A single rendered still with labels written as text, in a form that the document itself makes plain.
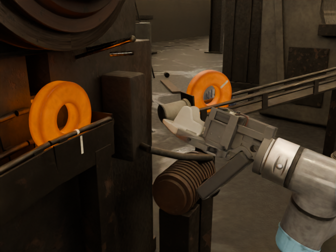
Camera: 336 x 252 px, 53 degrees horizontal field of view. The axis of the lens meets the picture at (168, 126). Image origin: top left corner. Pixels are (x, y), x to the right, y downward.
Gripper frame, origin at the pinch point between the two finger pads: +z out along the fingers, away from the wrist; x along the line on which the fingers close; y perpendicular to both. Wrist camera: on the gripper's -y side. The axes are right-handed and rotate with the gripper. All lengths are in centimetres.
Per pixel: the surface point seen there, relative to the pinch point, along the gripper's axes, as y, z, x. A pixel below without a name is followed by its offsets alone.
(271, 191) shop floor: -42, -10, -136
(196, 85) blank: 6.8, 11.9, -35.5
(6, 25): 10.0, 20.8, 23.9
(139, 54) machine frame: 10.4, 32.0, -31.3
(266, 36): 54, 57, -263
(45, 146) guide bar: -9.8, 16.5, 14.1
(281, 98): 10, -8, -68
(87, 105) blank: -3.0, 20.9, -0.1
